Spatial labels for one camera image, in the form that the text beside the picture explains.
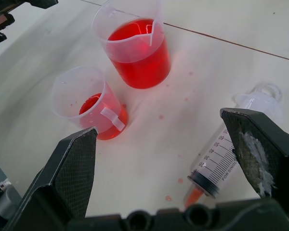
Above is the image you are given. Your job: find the silver robot body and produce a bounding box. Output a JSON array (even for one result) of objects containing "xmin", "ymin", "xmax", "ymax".
[{"xmin": 0, "ymin": 154, "xmax": 24, "ymax": 231}]

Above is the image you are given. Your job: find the large clear plastic beaker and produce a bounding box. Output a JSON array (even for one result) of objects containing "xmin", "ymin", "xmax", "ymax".
[{"xmin": 91, "ymin": 0, "xmax": 172, "ymax": 90}]

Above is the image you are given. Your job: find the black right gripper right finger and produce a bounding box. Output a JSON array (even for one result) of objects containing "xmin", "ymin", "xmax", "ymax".
[{"xmin": 219, "ymin": 108, "xmax": 289, "ymax": 199}]

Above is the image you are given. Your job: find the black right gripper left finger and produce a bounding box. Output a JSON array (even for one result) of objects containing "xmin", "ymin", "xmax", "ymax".
[{"xmin": 2, "ymin": 127, "xmax": 98, "ymax": 231}]

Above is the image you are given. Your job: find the clear plastic syringe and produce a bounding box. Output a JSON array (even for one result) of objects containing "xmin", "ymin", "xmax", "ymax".
[{"xmin": 184, "ymin": 82, "xmax": 284, "ymax": 208}]

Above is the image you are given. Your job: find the small clear plastic beaker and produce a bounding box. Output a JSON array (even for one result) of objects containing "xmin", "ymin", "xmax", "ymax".
[{"xmin": 51, "ymin": 65, "xmax": 129, "ymax": 141}]

